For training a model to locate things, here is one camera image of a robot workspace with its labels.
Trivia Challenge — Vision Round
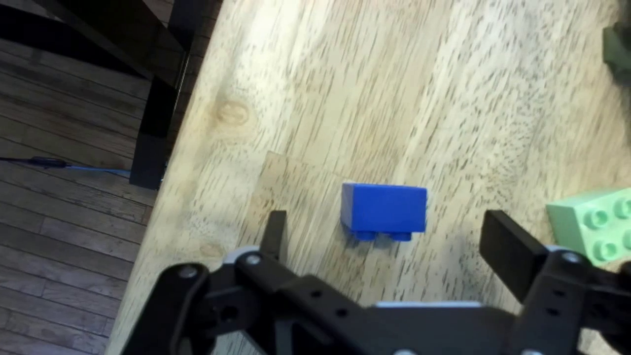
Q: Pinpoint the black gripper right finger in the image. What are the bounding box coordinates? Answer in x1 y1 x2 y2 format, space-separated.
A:
478 210 631 355

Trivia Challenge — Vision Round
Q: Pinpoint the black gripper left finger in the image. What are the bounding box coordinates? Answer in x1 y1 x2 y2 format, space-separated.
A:
121 210 423 355

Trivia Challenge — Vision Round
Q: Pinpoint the blue toy building block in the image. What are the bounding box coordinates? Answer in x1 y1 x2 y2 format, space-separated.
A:
340 182 431 243

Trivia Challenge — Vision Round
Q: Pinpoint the light green toy building block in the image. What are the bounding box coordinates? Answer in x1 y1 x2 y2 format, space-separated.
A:
545 186 631 267

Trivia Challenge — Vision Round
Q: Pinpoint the black stand leg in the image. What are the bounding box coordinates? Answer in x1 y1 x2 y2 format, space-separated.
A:
0 0 226 192

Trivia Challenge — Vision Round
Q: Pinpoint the green toy dinosaur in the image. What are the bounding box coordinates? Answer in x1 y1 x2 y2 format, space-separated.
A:
602 22 631 78

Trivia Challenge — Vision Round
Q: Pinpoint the bluish grey floor cable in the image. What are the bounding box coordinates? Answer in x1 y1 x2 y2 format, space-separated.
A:
0 157 135 180

